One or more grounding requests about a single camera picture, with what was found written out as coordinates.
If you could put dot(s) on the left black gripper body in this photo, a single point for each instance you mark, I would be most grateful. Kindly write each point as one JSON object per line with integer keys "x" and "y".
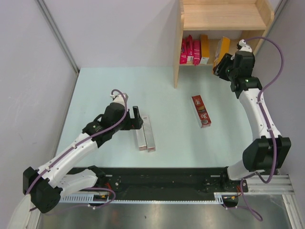
{"x": 131, "y": 123}

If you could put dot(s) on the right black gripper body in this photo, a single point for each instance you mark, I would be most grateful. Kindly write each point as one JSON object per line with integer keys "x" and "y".
{"x": 226, "y": 70}

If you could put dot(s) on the orange toothpaste box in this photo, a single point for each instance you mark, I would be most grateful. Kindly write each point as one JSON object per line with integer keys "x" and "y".
{"x": 223, "y": 47}

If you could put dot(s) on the gold R&O toothpaste box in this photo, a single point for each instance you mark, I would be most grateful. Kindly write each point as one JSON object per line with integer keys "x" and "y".
{"x": 205, "y": 51}

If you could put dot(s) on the pink toothpaste box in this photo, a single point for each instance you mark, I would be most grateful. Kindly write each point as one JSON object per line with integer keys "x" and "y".
{"x": 196, "y": 52}
{"x": 183, "y": 54}
{"x": 189, "y": 48}

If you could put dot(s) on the red 3D toothpaste box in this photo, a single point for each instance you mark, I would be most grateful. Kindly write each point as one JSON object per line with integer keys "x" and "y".
{"x": 201, "y": 112}

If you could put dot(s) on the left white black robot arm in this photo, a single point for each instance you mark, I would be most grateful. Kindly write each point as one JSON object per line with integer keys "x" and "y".
{"x": 50, "y": 182}

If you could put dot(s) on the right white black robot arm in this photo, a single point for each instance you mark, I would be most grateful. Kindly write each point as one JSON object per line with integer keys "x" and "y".
{"x": 269, "y": 148}

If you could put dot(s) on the wooden two-tier shelf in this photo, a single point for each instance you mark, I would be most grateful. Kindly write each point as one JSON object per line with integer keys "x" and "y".
{"x": 250, "y": 17}

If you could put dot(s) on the right silver toothpaste box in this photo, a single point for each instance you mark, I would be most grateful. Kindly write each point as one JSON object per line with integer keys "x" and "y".
{"x": 148, "y": 132}

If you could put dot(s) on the silver toothpaste box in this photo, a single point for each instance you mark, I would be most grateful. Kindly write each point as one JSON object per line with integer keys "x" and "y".
{"x": 148, "y": 132}
{"x": 141, "y": 139}

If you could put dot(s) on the left silver toothpaste box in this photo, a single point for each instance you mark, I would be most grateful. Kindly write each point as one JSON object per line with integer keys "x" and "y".
{"x": 141, "y": 139}

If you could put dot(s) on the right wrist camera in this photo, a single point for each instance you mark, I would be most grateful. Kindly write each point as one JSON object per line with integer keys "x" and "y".
{"x": 243, "y": 46}

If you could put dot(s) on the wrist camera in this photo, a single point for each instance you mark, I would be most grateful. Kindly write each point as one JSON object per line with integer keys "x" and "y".
{"x": 119, "y": 98}
{"x": 243, "y": 46}

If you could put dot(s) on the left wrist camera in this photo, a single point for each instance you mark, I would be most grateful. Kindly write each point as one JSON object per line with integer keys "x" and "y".
{"x": 119, "y": 98}

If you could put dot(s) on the white slotted cable duct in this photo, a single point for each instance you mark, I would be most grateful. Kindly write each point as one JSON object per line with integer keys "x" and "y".
{"x": 100, "y": 198}

